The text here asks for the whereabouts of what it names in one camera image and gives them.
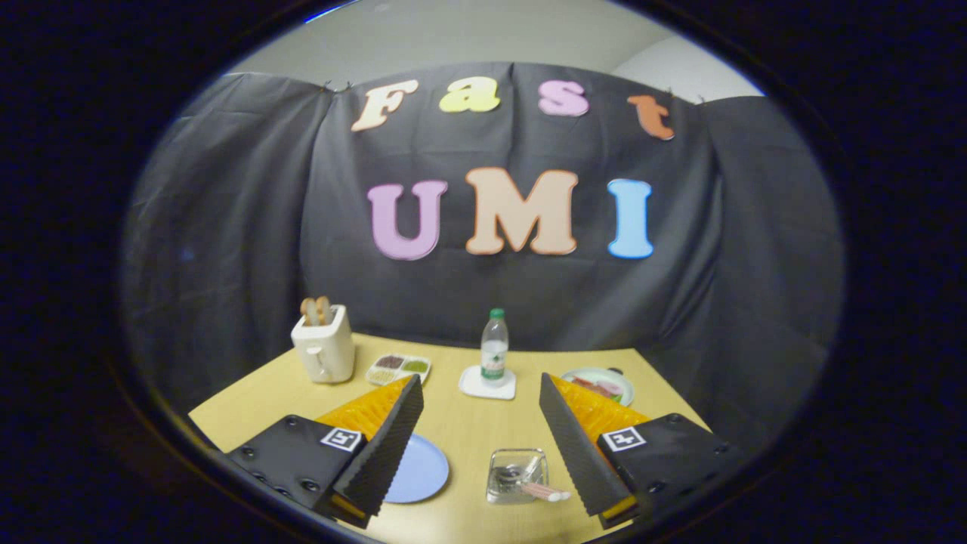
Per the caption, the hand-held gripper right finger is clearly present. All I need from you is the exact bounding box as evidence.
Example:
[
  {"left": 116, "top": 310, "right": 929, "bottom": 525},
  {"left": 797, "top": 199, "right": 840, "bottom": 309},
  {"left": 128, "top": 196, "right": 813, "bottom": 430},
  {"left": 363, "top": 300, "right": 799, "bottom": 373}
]
[{"left": 539, "top": 372, "right": 745, "bottom": 530}]

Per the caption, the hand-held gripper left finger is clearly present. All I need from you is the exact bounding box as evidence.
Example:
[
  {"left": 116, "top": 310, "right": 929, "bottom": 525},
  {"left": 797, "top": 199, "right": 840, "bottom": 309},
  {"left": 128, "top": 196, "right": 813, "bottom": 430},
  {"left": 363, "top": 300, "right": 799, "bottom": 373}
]
[{"left": 225, "top": 374, "right": 425, "bottom": 530}]

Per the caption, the fork with red checked handle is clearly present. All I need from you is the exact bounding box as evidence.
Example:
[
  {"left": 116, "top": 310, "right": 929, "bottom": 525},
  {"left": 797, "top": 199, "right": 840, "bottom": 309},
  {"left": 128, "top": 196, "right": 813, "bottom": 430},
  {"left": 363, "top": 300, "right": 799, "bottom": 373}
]
[{"left": 521, "top": 481, "right": 573, "bottom": 502}]

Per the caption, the spoon with red checked handle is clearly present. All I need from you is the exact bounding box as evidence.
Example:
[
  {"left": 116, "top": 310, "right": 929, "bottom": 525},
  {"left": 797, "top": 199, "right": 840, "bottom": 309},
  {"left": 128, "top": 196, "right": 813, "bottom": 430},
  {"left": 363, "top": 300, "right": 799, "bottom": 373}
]
[{"left": 499, "top": 467, "right": 564, "bottom": 504}]

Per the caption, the blue round plate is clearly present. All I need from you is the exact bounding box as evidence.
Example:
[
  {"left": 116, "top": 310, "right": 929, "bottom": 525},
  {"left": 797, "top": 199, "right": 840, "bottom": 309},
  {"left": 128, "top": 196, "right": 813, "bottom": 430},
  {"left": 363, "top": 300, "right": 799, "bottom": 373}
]
[{"left": 384, "top": 433, "right": 450, "bottom": 505}]

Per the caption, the brown meat serving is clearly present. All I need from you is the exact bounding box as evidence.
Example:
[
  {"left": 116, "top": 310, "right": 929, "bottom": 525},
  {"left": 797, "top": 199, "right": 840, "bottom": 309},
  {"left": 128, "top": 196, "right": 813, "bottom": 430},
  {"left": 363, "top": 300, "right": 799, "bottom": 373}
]
[{"left": 570, "top": 376, "right": 624, "bottom": 399}]

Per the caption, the white divided snack dish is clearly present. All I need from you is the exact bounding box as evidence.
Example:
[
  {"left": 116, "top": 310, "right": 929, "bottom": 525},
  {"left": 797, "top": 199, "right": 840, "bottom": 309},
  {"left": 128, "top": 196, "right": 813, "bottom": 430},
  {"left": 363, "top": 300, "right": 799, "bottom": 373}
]
[{"left": 366, "top": 354, "right": 432, "bottom": 388}]

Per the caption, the pale green rimmed plate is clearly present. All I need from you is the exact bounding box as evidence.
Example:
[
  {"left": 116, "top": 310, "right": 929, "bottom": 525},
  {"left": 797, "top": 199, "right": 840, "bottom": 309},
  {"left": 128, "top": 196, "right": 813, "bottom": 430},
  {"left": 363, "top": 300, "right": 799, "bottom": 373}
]
[{"left": 560, "top": 367, "right": 635, "bottom": 407}]

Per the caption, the white square coaster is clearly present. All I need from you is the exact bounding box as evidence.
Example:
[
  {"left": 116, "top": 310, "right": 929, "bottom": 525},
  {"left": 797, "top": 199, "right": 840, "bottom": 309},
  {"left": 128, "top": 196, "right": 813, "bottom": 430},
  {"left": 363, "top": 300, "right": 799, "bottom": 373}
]
[{"left": 459, "top": 366, "right": 517, "bottom": 400}]

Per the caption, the white toaster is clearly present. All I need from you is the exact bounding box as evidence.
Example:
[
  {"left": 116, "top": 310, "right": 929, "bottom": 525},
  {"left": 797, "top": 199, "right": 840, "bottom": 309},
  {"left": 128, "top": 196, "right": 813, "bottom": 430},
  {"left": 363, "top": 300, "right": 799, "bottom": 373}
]
[{"left": 291, "top": 304, "right": 356, "bottom": 385}]

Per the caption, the clear plastic water bottle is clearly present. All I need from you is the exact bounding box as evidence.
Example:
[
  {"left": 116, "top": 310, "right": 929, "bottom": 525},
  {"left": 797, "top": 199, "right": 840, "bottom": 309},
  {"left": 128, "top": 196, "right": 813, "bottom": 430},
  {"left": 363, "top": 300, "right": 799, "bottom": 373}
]
[{"left": 480, "top": 308, "right": 510, "bottom": 389}]

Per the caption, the metal wire cutlery basket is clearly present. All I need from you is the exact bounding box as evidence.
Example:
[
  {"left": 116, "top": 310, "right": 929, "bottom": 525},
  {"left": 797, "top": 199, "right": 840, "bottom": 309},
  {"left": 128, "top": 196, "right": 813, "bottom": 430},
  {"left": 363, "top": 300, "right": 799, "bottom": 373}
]
[{"left": 486, "top": 448, "right": 550, "bottom": 505}]

